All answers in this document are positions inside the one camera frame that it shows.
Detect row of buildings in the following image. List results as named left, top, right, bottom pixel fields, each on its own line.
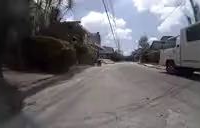
left=59, top=19, right=122, bottom=63
left=139, top=34, right=181, bottom=65

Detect grey concrete road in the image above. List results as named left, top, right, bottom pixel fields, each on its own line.
left=7, top=61, right=200, bottom=128

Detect hedge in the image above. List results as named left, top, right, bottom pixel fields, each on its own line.
left=7, top=34, right=99, bottom=74

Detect tree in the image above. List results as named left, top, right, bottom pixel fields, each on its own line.
left=137, top=35, right=151, bottom=63

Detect grey concrete sidewalk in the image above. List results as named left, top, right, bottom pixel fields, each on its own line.
left=141, top=62, right=169, bottom=72
left=1, top=63, right=92, bottom=93

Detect white van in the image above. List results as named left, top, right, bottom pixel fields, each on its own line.
left=158, top=17, right=200, bottom=76

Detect overhead wires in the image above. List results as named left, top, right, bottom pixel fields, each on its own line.
left=101, top=0, right=189, bottom=51

